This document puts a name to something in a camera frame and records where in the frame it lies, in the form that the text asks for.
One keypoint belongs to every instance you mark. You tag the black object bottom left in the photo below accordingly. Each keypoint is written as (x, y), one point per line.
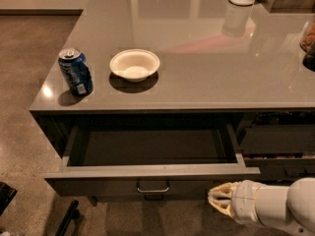
(7, 193)

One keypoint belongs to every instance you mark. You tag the blue soda can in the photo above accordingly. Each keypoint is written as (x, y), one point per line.
(74, 67)

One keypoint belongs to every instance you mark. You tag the grey counter cabinet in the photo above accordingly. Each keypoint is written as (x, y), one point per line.
(217, 62)

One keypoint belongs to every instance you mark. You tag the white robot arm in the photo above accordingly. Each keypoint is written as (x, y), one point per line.
(290, 209)

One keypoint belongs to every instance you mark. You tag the white paper bowl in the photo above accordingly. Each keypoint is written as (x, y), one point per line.
(134, 65)

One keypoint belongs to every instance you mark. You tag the dark round object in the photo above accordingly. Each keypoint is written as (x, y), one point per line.
(309, 58)

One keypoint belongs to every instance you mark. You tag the grey drawer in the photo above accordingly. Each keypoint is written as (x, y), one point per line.
(165, 197)
(110, 161)

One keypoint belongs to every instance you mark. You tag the grey bottom drawer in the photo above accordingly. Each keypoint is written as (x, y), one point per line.
(165, 197)

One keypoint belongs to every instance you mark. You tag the grey top drawer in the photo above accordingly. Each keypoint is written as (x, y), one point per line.
(110, 161)

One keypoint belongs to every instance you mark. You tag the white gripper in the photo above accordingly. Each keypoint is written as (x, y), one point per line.
(245, 200)

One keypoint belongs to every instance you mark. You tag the silver top drawer handle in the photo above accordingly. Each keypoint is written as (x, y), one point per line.
(150, 188)

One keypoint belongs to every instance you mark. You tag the snack bag on counter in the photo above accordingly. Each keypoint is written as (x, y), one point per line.
(308, 37)

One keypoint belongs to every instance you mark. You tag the black bar on floor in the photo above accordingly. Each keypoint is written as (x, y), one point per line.
(72, 216)

